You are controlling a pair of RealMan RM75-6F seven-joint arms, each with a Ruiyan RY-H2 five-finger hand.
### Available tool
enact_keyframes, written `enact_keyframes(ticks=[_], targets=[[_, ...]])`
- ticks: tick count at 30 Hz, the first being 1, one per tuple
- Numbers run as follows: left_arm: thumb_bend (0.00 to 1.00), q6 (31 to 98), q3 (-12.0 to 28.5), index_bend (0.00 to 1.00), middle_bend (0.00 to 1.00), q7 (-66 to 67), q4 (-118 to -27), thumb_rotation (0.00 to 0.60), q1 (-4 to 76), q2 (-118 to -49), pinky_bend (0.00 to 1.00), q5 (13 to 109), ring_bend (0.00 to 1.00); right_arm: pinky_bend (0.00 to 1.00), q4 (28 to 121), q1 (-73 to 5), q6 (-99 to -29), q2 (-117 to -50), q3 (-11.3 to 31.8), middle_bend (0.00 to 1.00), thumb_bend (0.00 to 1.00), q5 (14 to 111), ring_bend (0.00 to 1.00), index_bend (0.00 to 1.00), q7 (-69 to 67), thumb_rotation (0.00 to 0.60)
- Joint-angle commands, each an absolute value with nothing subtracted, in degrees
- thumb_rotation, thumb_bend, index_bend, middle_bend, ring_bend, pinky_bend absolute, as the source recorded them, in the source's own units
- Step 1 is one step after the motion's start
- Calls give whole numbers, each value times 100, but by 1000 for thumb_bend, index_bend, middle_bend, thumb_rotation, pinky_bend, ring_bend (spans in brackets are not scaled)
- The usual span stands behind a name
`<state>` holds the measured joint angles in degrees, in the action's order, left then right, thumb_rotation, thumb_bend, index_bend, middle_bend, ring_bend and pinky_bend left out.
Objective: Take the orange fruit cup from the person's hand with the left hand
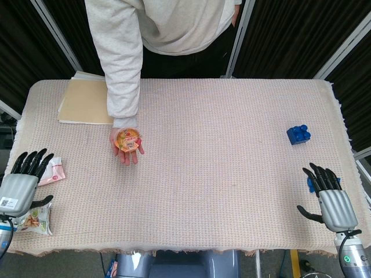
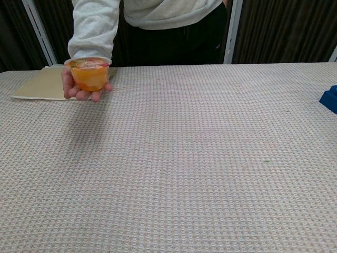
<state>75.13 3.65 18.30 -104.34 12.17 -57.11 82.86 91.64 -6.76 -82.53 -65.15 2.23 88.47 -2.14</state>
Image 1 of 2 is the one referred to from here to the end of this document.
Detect person's right hand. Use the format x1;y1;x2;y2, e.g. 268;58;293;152
109;126;145;166

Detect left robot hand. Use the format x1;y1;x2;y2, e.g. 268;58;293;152
0;148;55;218

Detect person's left hand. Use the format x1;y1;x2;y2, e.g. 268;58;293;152
231;4;241;29

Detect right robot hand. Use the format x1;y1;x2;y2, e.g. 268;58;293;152
296;162;359;233

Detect orange jelly cup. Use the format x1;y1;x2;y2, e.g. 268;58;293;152
113;127;144;152

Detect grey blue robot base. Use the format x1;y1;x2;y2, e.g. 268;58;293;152
114;250;241;278

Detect blue tape piece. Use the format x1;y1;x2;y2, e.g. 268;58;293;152
306;176;341;194

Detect green snack bag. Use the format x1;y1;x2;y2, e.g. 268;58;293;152
13;202;54;237

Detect pink white snack packet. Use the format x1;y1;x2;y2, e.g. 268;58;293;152
37;156;66;186

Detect person's torso grey sweatshirt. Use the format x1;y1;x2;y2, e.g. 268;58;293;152
127;0;243;56

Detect yellow floor strip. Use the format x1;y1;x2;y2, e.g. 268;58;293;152
290;249;301;278

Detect tan manila folder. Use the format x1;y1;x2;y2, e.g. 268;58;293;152
57;78;114;126

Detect beige woven tablecloth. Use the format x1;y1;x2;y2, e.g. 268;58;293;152
0;78;363;257

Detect blue toy brick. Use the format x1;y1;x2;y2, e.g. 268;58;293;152
286;123;312;147

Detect person's right arm grey sleeve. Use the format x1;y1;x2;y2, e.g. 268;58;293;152
85;0;144;129

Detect white paper sheets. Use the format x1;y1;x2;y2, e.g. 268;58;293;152
71;71;107;82

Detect blue packet on floor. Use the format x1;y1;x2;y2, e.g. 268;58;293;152
107;259;119;277

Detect aluminium frame post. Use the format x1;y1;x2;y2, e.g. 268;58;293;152
224;0;256;78
312;19;371;79
30;0;83;72

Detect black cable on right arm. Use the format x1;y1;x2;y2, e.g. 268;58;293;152
338;229;363;269

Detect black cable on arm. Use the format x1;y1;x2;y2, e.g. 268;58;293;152
0;215;14;260
338;229;363;269

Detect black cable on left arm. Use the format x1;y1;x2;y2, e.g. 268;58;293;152
0;215;14;260

